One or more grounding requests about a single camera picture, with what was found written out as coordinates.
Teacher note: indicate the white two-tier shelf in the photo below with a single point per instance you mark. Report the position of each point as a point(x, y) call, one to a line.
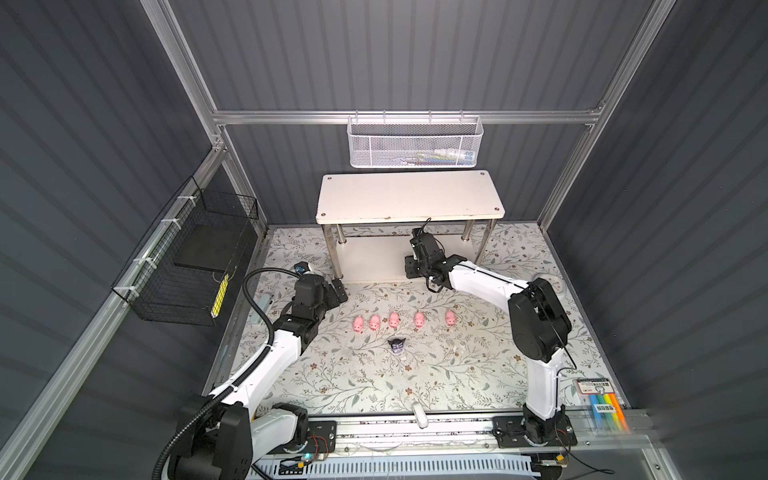
point(466, 196)

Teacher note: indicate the white wire basket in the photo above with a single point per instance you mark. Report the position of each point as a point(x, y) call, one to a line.
point(380, 143)

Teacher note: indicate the light blue eraser block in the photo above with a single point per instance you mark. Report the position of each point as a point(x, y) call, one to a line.
point(264, 302)

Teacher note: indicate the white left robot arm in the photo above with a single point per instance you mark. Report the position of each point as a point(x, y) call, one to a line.
point(220, 435)

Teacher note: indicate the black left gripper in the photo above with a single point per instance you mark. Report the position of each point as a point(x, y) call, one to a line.
point(330, 298)

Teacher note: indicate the pink pig toy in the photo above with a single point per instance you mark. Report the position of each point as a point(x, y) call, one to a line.
point(450, 318)
point(419, 320)
point(394, 320)
point(359, 324)
point(375, 322)

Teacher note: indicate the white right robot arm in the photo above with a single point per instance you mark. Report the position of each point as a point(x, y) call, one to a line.
point(539, 324)

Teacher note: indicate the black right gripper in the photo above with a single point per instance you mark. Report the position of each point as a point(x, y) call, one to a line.
point(410, 273)

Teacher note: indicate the black wire basket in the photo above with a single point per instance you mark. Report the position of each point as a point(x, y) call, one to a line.
point(189, 270)

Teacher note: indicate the coloured marker pack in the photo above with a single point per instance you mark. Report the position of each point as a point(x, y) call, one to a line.
point(601, 398)

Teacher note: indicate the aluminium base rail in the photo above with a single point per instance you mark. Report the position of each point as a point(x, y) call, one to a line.
point(437, 432)

